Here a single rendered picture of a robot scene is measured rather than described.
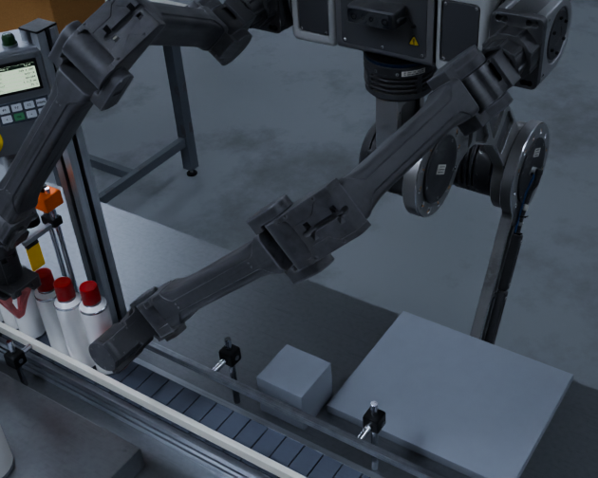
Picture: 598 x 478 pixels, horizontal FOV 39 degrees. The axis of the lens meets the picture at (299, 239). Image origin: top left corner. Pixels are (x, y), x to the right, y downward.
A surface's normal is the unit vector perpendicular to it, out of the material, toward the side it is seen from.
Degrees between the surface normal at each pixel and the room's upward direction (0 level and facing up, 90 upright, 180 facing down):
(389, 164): 49
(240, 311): 0
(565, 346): 0
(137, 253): 0
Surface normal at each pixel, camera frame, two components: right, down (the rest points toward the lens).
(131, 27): 0.03, -0.07
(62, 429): -0.06, -0.80
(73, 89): -0.44, 0.41
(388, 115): -0.56, 0.53
